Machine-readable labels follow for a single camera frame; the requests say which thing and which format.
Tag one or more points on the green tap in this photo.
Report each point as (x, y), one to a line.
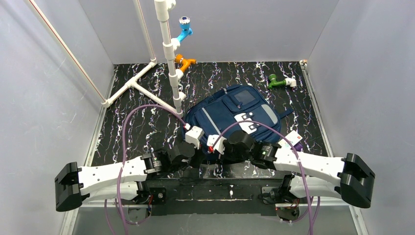
(274, 83)

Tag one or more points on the small card box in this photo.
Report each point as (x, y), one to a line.
(293, 137)

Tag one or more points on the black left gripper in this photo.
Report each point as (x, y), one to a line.
(197, 155)

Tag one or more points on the white PVC pipe stand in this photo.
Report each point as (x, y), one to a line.
(138, 31)

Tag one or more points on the navy blue student backpack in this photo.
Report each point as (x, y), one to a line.
(237, 103)

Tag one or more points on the blue tap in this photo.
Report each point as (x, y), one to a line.
(186, 30)

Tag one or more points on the orange tap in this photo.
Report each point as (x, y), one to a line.
(185, 63)

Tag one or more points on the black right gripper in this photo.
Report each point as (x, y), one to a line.
(219, 157)

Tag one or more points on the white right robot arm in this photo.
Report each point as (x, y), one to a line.
(348, 178)

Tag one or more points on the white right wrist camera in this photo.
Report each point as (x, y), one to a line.
(215, 143)

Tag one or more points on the purple black marker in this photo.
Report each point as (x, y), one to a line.
(299, 147)

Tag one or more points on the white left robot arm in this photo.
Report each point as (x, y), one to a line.
(77, 184)

